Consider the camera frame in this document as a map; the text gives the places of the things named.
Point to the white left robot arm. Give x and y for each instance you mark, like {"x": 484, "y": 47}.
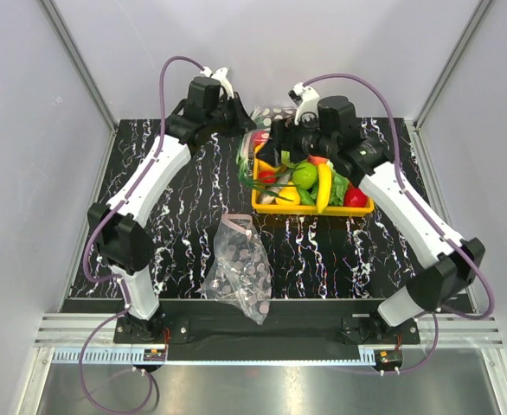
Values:
{"x": 211, "y": 107}

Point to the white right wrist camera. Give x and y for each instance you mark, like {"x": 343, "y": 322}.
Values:
{"x": 306, "y": 100}

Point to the polka dot zip bag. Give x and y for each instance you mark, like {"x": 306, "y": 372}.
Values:
{"x": 262, "y": 117}

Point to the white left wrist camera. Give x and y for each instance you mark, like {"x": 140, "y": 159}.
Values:
{"x": 220, "y": 75}

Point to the yellow fake pear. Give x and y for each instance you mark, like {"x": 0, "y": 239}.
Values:
{"x": 290, "y": 194}

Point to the red fake tomato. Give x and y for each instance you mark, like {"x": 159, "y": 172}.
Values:
{"x": 355, "y": 198}

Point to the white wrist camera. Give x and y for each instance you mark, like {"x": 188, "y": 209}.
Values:
{"x": 220, "y": 75}
{"x": 306, "y": 100}

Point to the green fake cabbage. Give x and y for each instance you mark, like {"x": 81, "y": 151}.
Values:
{"x": 339, "y": 187}

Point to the yellow fake banana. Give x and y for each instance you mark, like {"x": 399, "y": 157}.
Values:
{"x": 324, "y": 187}

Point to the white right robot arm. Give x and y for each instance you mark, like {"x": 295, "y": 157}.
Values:
{"x": 328, "y": 128}

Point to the green fake scallion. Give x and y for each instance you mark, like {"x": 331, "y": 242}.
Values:
{"x": 269, "y": 187}

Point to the yellow plastic bin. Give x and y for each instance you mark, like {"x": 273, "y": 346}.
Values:
{"x": 308, "y": 198}

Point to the clear zip top bag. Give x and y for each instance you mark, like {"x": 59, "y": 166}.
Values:
{"x": 240, "y": 275}

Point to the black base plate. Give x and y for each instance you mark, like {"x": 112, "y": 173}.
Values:
{"x": 190, "y": 321}

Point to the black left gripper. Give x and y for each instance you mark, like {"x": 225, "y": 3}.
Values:
{"x": 243, "y": 122}

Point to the green fake apple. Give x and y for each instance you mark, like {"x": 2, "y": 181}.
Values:
{"x": 305, "y": 175}

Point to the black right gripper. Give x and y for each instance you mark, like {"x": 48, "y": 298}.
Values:
{"x": 283, "y": 137}

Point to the fake peach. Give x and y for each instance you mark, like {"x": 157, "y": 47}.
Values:
{"x": 316, "y": 160}

